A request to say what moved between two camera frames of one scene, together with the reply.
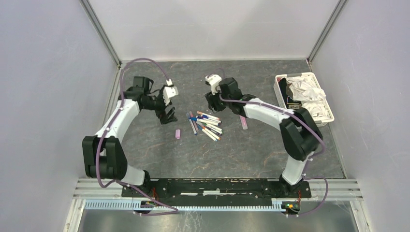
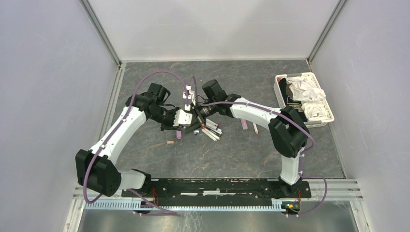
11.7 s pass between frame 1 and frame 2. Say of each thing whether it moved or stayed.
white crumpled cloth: stayed
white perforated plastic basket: stayed
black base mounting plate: stayed
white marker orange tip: stayed
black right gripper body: moved
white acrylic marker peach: moved
